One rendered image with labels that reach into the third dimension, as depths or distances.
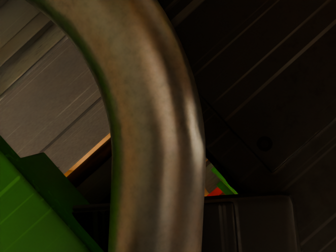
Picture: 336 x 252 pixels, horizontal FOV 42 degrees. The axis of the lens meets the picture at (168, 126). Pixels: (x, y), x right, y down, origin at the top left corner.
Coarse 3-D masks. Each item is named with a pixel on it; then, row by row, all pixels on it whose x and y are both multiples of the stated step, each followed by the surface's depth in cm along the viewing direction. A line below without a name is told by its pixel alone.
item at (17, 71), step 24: (0, 0) 18; (24, 0) 18; (0, 24) 18; (24, 24) 18; (48, 24) 18; (0, 48) 18; (24, 48) 18; (48, 48) 18; (0, 72) 18; (24, 72) 18; (0, 96) 19
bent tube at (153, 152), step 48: (48, 0) 13; (96, 0) 13; (144, 0) 13; (96, 48) 13; (144, 48) 13; (144, 96) 13; (192, 96) 13; (144, 144) 13; (192, 144) 13; (144, 192) 13; (192, 192) 13; (144, 240) 13; (192, 240) 13
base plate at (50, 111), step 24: (72, 48) 56; (48, 72) 56; (72, 72) 60; (24, 96) 57; (48, 96) 61; (72, 96) 66; (96, 96) 71; (0, 120) 57; (24, 120) 62; (48, 120) 66; (72, 120) 72; (96, 120) 78; (24, 144) 67; (48, 144) 73; (72, 144) 79
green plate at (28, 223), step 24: (0, 144) 17; (0, 168) 16; (24, 168) 17; (48, 168) 23; (0, 192) 16; (24, 192) 16; (48, 192) 17; (72, 192) 23; (0, 216) 16; (24, 216) 16; (48, 216) 16; (72, 216) 17; (0, 240) 16; (24, 240) 16; (48, 240) 16; (72, 240) 16
